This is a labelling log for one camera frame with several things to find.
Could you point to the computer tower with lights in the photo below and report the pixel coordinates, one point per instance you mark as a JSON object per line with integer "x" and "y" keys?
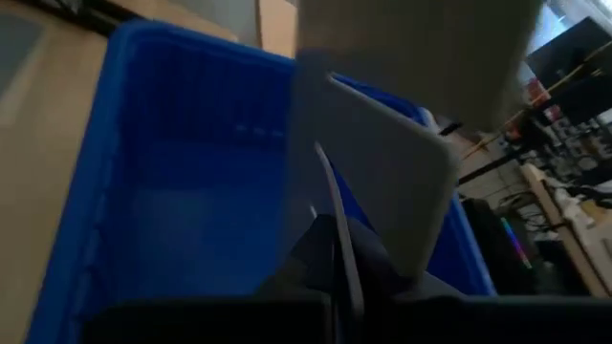
{"x": 483, "y": 248}

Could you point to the long grey slotted divider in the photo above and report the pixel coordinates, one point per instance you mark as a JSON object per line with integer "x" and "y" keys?
{"x": 392, "y": 181}

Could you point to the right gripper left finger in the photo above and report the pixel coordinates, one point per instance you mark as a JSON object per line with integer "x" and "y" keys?
{"x": 313, "y": 267}

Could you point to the black monitor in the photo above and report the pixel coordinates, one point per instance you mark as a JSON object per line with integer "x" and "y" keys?
{"x": 574, "y": 62}

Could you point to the light wood room desk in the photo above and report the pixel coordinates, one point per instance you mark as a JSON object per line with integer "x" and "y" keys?
{"x": 578, "y": 248}

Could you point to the large blue plastic bin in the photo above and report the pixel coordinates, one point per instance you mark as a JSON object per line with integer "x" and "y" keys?
{"x": 181, "y": 200}

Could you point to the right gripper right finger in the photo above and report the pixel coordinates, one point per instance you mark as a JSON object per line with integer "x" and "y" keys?
{"x": 375, "y": 277}

